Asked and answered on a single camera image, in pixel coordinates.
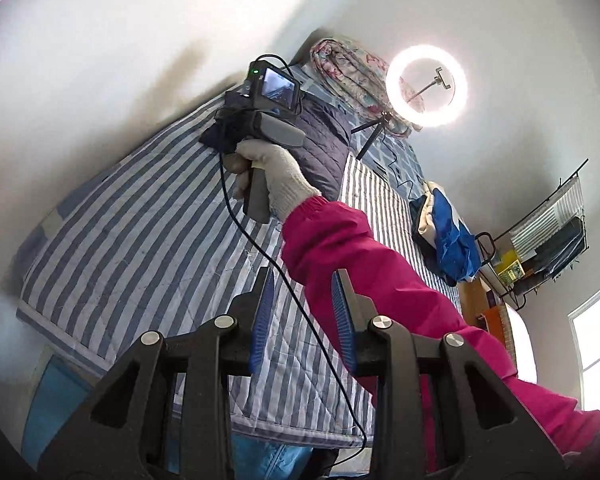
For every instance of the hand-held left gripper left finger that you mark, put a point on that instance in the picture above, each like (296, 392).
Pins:
(264, 330)

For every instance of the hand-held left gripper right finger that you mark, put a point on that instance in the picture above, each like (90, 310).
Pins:
(342, 325)

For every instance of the navy puffer jacket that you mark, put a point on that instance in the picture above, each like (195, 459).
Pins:
(325, 155)

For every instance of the black clothes rack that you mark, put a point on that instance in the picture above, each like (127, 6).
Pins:
(484, 233)

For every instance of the person's right hand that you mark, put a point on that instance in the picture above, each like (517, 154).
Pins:
(280, 170)

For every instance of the folded floral quilt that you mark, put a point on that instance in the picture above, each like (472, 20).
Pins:
(350, 65)

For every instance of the black tripod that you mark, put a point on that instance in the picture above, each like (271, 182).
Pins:
(367, 145)

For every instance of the cream cloth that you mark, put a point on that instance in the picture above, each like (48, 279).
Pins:
(426, 220)

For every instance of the blue garment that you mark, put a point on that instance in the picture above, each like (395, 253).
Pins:
(455, 245)

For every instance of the blue striped bed cover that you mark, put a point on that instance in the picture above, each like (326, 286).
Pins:
(130, 240)

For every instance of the black phone clamp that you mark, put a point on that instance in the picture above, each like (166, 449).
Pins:
(442, 80)

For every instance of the orange box with white cover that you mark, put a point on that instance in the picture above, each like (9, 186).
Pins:
(517, 340)

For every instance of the yellow box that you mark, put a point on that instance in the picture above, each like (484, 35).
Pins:
(510, 270)

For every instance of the light blue under sheet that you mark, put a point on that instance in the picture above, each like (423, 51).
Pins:
(55, 400)

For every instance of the dark hanging garment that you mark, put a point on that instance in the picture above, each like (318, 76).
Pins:
(555, 255)

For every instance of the striped hanging towel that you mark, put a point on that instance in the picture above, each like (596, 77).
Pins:
(545, 220)

